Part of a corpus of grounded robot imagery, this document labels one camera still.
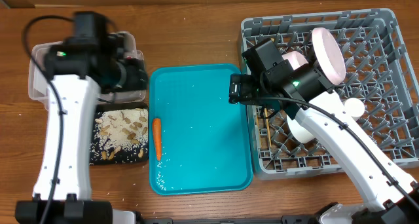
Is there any orange carrot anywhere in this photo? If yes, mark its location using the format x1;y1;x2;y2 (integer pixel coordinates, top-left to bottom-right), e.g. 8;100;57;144
152;118;162;161

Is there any pink bowl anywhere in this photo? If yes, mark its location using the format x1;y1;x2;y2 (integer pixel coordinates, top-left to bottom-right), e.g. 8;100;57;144
282;51;308;70

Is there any small white bowl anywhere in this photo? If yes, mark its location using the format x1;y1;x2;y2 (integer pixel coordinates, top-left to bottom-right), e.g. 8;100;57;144
286;116;315;143

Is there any large white plate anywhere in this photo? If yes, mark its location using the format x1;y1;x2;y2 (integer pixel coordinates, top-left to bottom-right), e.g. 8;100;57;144
312;28;346;85

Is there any white paper cup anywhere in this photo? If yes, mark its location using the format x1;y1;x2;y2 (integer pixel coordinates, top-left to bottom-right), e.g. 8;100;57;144
343;98;365;121

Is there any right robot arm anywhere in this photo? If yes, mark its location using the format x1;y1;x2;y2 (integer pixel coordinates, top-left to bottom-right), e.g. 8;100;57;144
229;33;418;223

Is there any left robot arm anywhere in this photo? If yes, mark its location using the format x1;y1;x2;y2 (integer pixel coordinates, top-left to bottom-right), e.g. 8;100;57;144
15;11;148;223

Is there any grey dishwasher rack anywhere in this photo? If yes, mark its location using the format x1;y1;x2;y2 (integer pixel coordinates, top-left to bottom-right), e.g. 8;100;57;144
239;8;418;180

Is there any wooden chopstick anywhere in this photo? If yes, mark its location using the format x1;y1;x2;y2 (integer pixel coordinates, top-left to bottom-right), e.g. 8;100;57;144
264;109;272;148

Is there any black tray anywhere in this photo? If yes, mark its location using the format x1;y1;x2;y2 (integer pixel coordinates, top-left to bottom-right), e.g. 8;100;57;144
88;102;150;166

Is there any rice and peanuts pile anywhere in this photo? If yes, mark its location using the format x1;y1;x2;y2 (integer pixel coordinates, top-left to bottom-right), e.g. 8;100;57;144
91;107;149;161

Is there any teal plastic tray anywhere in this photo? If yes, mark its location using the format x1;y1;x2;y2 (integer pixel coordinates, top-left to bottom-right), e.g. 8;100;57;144
149;64;253;196

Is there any clear plastic bin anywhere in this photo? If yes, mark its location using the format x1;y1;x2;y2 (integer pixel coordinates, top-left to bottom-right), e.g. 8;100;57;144
28;31;146;109

